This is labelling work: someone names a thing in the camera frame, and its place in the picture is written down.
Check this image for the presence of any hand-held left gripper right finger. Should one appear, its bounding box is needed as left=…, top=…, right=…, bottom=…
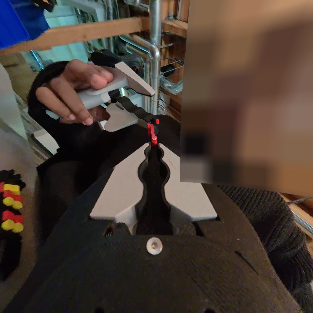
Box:
left=159, top=143, right=218, bottom=235

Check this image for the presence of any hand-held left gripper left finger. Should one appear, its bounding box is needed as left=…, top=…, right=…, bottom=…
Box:
left=90, top=142, right=151, bottom=235

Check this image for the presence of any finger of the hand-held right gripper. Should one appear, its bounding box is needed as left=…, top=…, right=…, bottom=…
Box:
left=104, top=97, right=160, bottom=133
left=114, top=61, right=156, bottom=96

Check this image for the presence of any small red black lego assembly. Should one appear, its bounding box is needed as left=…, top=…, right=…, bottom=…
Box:
left=147, top=119, right=160, bottom=148

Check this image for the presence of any long black red yellow lego assembly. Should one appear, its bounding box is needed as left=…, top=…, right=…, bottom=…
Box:
left=0, top=169, right=27, bottom=282

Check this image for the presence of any person's right forearm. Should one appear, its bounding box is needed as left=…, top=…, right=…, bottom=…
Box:
left=26, top=61, right=74, bottom=152

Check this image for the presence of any person's right hand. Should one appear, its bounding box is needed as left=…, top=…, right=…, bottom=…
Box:
left=35, top=59, right=114, bottom=126

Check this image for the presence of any wooden beam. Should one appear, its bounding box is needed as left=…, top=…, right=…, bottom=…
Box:
left=0, top=16, right=189, bottom=57

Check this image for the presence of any metal pipe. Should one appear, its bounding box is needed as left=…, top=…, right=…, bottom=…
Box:
left=147, top=0, right=162, bottom=116

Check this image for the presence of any blue storage bin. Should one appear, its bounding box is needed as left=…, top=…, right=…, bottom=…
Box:
left=0, top=0, right=50, bottom=49

